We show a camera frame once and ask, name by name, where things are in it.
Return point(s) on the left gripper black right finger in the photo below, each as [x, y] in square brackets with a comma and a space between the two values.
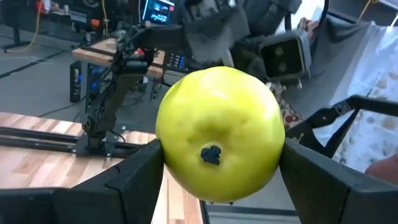
[335, 202]

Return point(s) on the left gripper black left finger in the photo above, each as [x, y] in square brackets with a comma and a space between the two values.
[118, 202]

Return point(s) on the green apple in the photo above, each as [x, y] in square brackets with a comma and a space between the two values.
[217, 124]

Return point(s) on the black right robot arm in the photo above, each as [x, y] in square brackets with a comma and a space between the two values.
[105, 105]

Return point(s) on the lit computer screen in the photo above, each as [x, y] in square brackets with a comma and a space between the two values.
[158, 12]

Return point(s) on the black computer tower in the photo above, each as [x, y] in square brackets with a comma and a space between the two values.
[75, 84]

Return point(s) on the wooden background table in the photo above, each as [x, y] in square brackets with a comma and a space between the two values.
[93, 53]

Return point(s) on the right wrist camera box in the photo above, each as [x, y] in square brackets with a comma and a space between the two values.
[284, 59]

